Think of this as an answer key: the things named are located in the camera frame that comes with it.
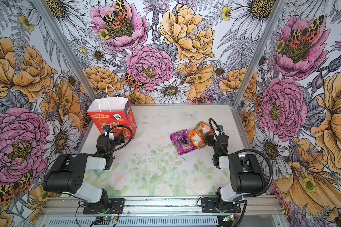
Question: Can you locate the purple snack packet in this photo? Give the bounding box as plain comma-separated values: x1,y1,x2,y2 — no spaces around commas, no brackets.
170,130,197,155

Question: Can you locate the red paper gift bag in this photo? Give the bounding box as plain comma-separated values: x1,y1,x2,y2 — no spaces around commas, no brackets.
87,85,137,139

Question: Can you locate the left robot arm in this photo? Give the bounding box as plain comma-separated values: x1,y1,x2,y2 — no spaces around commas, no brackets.
43,131,125,214

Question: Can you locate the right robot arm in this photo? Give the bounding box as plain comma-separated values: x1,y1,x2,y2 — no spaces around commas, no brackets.
200,132,273,213

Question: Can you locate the aluminium front rail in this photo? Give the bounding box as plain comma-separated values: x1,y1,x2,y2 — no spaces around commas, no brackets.
40,195,282,218

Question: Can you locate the orange snack packet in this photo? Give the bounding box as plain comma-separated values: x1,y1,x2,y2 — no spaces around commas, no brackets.
188,129,206,149
196,122,214,136

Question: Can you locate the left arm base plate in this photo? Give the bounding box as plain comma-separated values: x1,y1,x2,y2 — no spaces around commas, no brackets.
83,198,125,215

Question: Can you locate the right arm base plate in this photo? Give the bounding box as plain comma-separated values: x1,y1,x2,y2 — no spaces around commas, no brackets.
197,196,241,213

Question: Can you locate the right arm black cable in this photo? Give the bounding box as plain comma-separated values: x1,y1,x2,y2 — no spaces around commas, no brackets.
208,117,274,198

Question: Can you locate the small circuit board right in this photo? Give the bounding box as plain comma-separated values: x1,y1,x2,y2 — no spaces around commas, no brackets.
222,214,235,222

